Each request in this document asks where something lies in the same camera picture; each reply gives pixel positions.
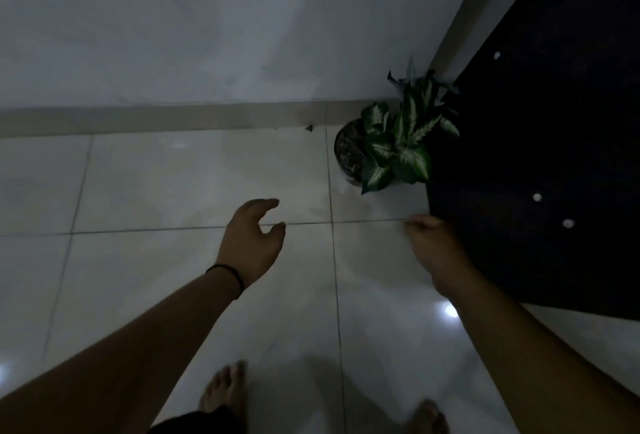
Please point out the person's right hand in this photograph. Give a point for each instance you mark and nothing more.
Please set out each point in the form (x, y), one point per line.
(442, 254)

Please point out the person's left hand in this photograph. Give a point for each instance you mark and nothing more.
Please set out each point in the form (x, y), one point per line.
(250, 249)

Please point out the person's right fingers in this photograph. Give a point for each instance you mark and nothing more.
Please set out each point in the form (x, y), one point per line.
(420, 223)

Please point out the person's left thumb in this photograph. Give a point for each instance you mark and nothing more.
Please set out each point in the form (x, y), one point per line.
(276, 233)

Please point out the person's right forearm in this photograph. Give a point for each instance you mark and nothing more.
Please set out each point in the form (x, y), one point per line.
(540, 368)

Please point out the person's left forearm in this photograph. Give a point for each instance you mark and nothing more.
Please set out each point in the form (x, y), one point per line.
(125, 363)

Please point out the black wrist band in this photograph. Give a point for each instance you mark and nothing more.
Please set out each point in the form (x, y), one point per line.
(231, 274)

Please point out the green variegated leafy plant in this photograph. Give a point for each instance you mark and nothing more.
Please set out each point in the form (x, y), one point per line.
(405, 134)

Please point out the dark round plant pot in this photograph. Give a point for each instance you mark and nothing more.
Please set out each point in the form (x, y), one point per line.
(347, 151)

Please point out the person's left foot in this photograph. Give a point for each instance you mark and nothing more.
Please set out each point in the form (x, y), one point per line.
(226, 391)

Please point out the person's foot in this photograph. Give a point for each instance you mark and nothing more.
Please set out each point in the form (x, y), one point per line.
(427, 417)
(226, 391)

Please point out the person's right foot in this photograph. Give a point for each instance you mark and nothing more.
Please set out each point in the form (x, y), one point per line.
(427, 417)

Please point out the person's dark trouser leg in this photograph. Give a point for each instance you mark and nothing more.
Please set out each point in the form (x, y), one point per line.
(197, 422)

